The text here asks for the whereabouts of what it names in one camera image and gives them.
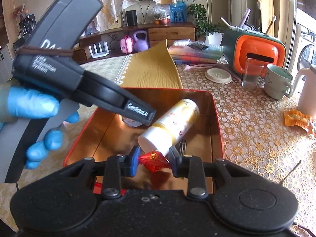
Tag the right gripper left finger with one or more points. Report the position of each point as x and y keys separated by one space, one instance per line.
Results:
x=118 y=166

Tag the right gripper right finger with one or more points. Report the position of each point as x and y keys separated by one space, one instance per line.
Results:
x=191 y=168

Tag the red candy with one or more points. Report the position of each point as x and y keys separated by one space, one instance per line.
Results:
x=154 y=161

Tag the blue gloved left hand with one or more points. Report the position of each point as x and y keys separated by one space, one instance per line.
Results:
x=18 y=102

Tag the red metal tin box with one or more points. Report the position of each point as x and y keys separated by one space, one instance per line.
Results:
x=105 y=134

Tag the white yellow cylinder can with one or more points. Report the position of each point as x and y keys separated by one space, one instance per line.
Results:
x=169 y=129

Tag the white wifi router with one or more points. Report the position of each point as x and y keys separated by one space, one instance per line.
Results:
x=99 y=50

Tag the quilted yellow tablecloth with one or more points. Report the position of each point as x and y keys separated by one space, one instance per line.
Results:
x=108 y=68

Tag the pink toy suitcase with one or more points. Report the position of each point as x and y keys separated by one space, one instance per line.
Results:
x=127 y=44

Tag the wooden tv cabinet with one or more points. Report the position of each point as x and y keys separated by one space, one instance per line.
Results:
x=170 y=32

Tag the purple kettlebell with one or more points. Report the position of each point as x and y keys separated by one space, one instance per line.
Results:
x=140 y=44

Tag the white round lid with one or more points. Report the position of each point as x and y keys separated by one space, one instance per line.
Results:
x=218 y=76

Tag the black cylinder speaker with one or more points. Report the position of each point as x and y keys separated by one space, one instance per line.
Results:
x=131 y=17

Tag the yellow wood-grain placemat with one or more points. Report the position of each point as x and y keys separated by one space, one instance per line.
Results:
x=152 y=68

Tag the clear drinking glass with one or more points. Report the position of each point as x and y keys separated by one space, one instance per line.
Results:
x=252 y=73

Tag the stack of books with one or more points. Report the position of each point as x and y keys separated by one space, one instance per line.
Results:
x=195 y=52

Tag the orange snack wrapper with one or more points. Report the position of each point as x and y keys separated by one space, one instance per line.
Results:
x=296 y=118

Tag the pale green mug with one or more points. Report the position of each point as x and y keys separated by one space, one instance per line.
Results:
x=278 y=82

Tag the plastic bag with fruit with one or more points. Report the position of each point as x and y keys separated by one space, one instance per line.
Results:
x=161 y=14

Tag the white pitcher jug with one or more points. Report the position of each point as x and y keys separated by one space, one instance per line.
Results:
x=307 y=100

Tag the green potted plant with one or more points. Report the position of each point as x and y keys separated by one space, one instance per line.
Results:
x=201 y=14

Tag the blue box on cabinet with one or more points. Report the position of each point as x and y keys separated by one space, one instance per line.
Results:
x=178 y=12

